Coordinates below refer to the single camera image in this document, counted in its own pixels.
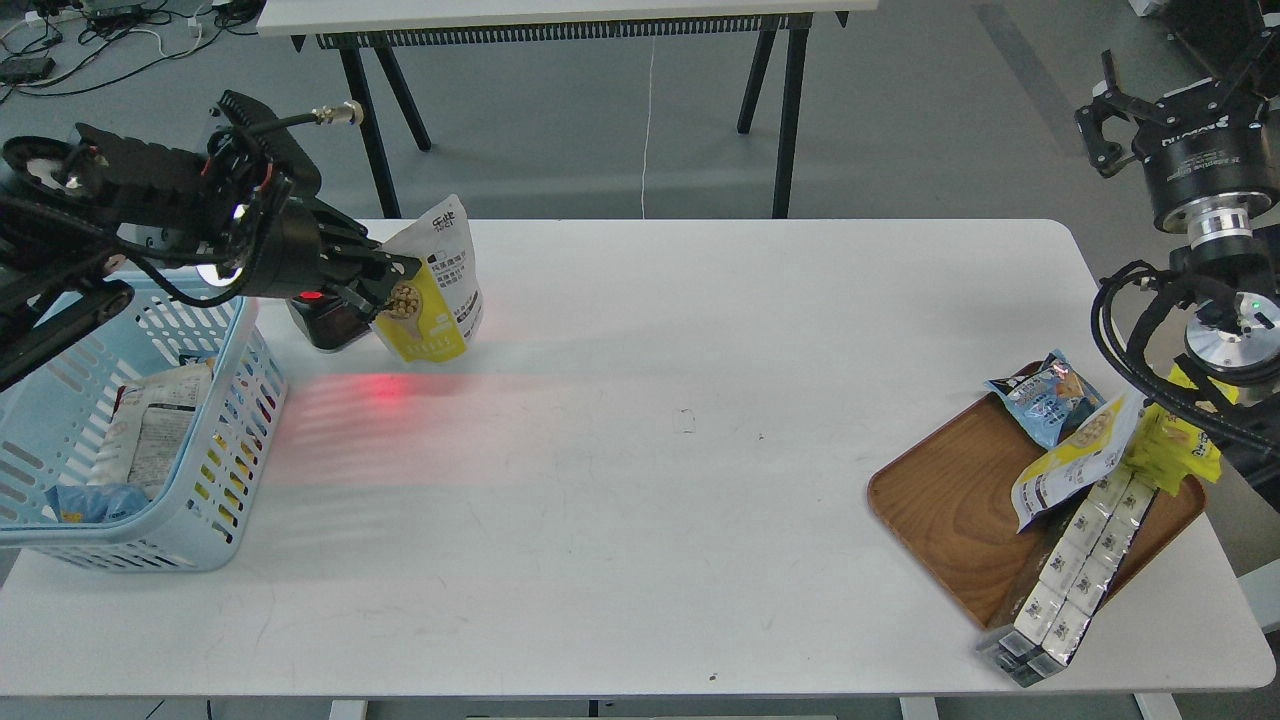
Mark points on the yellow grey snack pouch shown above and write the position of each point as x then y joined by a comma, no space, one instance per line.
1089,454
433,314

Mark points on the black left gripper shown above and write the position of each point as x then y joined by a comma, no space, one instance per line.
271,237

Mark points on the white boxed snack pack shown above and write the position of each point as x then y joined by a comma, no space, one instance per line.
1053,600

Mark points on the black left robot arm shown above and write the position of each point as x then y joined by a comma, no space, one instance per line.
73,213

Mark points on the black barcode scanner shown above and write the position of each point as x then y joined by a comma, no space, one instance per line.
328,323

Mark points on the yellow cartoon snack pack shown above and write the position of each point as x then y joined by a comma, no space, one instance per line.
1165,450

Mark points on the light blue plastic basket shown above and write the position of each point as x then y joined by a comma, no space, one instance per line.
54,423

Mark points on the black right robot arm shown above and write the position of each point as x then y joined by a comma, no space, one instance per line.
1200,337

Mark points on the blue snack bag in basket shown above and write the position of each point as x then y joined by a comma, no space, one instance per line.
95,504

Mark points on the brown wooden tray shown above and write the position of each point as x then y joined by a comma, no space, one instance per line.
947,499

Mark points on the white snack bag in basket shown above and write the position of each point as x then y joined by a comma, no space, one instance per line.
150,421

